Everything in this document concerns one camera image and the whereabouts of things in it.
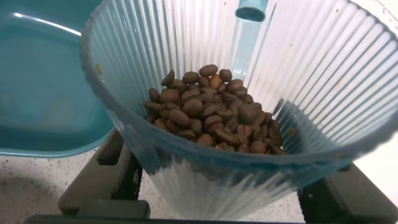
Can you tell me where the teal square plastic basin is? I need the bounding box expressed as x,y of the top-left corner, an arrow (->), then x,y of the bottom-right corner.
0,0 -> 114,159

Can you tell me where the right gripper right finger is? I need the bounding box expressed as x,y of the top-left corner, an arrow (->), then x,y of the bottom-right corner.
297,163 -> 398,224

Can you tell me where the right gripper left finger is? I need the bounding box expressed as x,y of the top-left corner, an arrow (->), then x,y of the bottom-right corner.
58,129 -> 150,218

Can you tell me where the brown coffee beans pile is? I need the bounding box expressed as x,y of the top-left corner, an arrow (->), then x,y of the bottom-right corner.
142,64 -> 289,156

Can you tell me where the transparent blue ribbed cup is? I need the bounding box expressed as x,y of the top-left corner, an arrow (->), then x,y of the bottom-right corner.
80,0 -> 398,222

